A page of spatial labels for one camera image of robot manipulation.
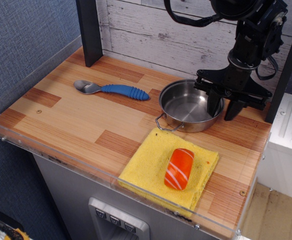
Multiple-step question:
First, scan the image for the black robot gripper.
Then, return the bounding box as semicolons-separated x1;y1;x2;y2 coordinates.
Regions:
194;54;272;121

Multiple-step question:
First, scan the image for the stainless steel pot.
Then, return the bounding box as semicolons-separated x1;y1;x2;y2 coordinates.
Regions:
155;79;225;133

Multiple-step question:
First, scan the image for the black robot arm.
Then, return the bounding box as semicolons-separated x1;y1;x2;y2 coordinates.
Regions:
194;0;287;121

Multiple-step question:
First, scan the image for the yellow cloth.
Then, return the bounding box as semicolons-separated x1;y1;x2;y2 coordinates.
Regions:
118;128;219;218

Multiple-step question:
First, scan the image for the orange salmon sushi toy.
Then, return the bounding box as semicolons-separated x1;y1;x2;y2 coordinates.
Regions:
164;148;195;191

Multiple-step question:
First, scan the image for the white ribbed side unit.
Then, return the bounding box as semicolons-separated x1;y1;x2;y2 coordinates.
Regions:
257;93;292;198

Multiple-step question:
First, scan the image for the grey cabinet button panel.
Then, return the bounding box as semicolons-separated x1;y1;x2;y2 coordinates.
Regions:
88;197;150;240

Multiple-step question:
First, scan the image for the clear acrylic table guard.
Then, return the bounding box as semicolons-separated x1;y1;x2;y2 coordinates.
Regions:
0;49;271;240

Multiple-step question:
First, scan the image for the black right frame post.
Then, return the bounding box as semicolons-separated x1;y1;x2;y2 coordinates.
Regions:
264;46;292;124

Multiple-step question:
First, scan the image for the black frame post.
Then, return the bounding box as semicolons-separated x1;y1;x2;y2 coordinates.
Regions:
76;0;103;67
264;46;292;124

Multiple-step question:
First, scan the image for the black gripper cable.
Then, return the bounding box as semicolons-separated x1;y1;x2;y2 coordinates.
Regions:
255;56;278;81

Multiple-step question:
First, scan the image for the black braided cable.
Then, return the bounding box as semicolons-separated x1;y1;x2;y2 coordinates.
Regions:
163;0;221;27

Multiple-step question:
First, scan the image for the blue handled metal spoon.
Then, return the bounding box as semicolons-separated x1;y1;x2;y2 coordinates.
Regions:
74;80;150;101

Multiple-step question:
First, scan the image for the black left frame post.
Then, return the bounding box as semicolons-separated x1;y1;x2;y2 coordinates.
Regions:
76;0;103;67

